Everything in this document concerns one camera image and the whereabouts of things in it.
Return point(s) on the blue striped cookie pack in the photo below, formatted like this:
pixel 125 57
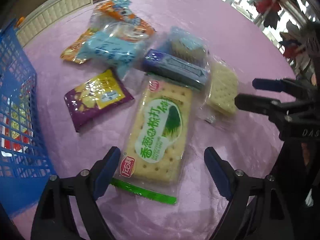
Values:
pixel 184 45

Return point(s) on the clear plain cracker pack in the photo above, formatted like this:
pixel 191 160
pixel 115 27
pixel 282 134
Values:
pixel 222 89

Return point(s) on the pink quilted table cover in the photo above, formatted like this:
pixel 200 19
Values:
pixel 248 141

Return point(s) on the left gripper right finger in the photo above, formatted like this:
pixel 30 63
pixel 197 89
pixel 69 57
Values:
pixel 255 208

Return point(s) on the cream tv cabinet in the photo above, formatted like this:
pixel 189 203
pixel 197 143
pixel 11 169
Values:
pixel 47 14

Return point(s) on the orange yellow chip bag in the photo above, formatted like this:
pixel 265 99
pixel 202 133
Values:
pixel 71 52

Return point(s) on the purple yellow chip packet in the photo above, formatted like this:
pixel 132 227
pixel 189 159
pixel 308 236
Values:
pixel 95 97

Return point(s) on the red green pea snack bag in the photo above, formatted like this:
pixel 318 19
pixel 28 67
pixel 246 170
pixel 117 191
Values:
pixel 16 127

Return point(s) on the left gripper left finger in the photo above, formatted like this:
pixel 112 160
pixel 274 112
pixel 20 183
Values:
pixel 54 218

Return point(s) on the blue plastic basket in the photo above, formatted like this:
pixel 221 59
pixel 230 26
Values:
pixel 25 163

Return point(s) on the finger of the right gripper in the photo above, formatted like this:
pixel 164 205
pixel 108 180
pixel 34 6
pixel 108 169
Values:
pixel 273 108
pixel 295 88

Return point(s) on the blue tiger cake pack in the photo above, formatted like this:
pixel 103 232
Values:
pixel 118 45

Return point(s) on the orange cartoon snack bar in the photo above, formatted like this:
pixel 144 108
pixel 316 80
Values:
pixel 127 20

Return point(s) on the green scallion cracker pack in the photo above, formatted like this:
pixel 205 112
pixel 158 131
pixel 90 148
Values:
pixel 153 157

